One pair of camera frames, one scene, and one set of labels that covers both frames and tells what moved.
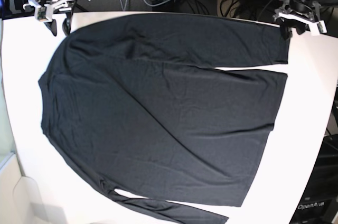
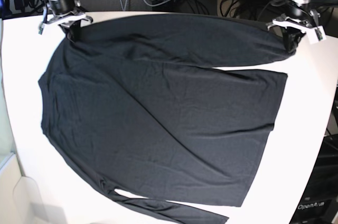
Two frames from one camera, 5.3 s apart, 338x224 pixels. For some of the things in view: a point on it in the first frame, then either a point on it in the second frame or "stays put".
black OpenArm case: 319,204 stays put
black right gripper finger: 52,26 → 69,31
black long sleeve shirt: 139,103 stays put
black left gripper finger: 300,28 → 297,37
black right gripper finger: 66,24 → 76,30
